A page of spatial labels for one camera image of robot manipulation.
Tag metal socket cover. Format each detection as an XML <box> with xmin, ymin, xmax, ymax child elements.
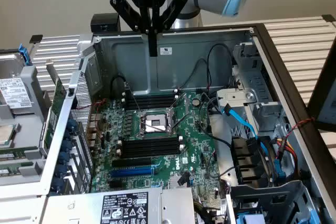
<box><xmin>169</xmin><ymin>92</ymin><xmax>190</xmax><ymax>116</ymax></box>

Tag open grey PC case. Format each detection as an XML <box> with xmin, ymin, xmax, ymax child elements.
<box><xmin>36</xmin><ymin>23</ymin><xmax>336</xmax><ymax>224</ymax></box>

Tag hard disk with white label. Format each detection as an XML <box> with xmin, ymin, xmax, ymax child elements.
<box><xmin>0</xmin><ymin>77</ymin><xmax>34</xmax><ymax>116</ymax></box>

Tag silver power supply with label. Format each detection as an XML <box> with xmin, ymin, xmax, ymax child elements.
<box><xmin>47</xmin><ymin>187</ymin><xmax>196</xmax><ymax>224</ymax></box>

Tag blue flat SATA wire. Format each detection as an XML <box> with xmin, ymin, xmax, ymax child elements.
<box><xmin>222</xmin><ymin>104</ymin><xmax>276</xmax><ymax>180</ymax></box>

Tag grey metal disk bay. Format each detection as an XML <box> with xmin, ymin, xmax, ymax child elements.
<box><xmin>216</xmin><ymin>42</ymin><xmax>287</xmax><ymax>133</ymax></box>

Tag orange yellow red wire bundle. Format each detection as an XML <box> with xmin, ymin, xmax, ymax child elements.
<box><xmin>272</xmin><ymin>136</ymin><xmax>300</xmax><ymax>180</ymax></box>

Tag blue expansion slot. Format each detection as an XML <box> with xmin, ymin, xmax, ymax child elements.
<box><xmin>109</xmin><ymin>167</ymin><xmax>155</xmax><ymax>179</ymax></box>

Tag blue wire connector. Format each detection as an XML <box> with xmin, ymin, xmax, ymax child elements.
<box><xmin>274</xmin><ymin>158</ymin><xmax>287</xmax><ymax>180</ymax></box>

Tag metal CPU socket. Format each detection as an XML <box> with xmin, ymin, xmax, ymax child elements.
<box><xmin>136</xmin><ymin>107</ymin><xmax>176</xmax><ymax>140</ymax></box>

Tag black RAM slot bank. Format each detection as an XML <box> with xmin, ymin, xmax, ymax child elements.
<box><xmin>116</xmin><ymin>135</ymin><xmax>185</xmax><ymax>159</ymax></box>
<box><xmin>121</xmin><ymin>89</ymin><xmax>180</xmax><ymax>110</ymax></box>

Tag short red black twisted wire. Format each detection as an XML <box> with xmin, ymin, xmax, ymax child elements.
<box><xmin>70</xmin><ymin>98</ymin><xmax>109</xmax><ymax>112</ymax></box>

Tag black fan shroud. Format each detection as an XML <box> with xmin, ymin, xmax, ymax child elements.
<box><xmin>230</xmin><ymin>135</ymin><xmax>279</xmax><ymax>186</ymax></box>

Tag thin metal locking lever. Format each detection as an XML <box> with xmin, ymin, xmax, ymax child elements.
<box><xmin>171</xmin><ymin>114</ymin><xmax>191</xmax><ymax>132</ymax></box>
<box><xmin>130</xmin><ymin>91</ymin><xmax>144</xmax><ymax>112</ymax></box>

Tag long black expansion slot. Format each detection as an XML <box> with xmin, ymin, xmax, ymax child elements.
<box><xmin>111</xmin><ymin>156</ymin><xmax>153</xmax><ymax>168</ymax></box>

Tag green graphics card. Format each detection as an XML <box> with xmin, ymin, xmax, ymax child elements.
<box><xmin>38</xmin><ymin>61</ymin><xmax>68</xmax><ymax>157</ymax></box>

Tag silver CPU chip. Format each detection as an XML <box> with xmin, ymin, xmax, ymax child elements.
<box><xmin>0</xmin><ymin>123</ymin><xmax>16</xmax><ymax>147</ymax></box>

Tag long red black twisted wire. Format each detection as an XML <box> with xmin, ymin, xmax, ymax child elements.
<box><xmin>285</xmin><ymin>117</ymin><xmax>316</xmax><ymax>141</ymax></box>

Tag bare silver hard disk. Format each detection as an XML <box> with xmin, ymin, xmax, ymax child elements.
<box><xmin>0</xmin><ymin>52</ymin><xmax>26</xmax><ymax>80</ymax></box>

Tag blue plastic disk bracket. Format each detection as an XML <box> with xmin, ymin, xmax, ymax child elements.
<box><xmin>18</xmin><ymin>43</ymin><xmax>34</xmax><ymax>67</ymax></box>

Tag dark framed monitor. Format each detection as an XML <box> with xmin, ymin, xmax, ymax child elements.
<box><xmin>306</xmin><ymin>45</ymin><xmax>336</xmax><ymax>132</ymax></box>

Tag black looped wire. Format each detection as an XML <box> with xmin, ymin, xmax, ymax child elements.
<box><xmin>206</xmin><ymin>44</ymin><xmax>235</xmax><ymax>90</ymax></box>
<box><xmin>180</xmin><ymin>58</ymin><xmax>211</xmax><ymax>90</ymax></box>

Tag grey metal drive cage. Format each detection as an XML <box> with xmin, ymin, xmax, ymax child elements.
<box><xmin>225</xmin><ymin>179</ymin><xmax>324</xmax><ymax>224</ymax></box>

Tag green Dell motherboard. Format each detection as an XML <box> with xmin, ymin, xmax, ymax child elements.
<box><xmin>90</xmin><ymin>91</ymin><xmax>223</xmax><ymax>196</ymax></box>

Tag black box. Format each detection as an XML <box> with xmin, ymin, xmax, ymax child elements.
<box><xmin>90</xmin><ymin>13</ymin><xmax>121</xmax><ymax>34</ymax></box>

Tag white label sticker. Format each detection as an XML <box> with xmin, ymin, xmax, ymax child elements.
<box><xmin>156</xmin><ymin>46</ymin><xmax>173</xmax><ymax>56</ymax></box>

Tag small silver heat sink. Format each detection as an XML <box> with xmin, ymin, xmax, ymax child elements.
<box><xmin>169</xmin><ymin>175</ymin><xmax>190</xmax><ymax>189</ymax></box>

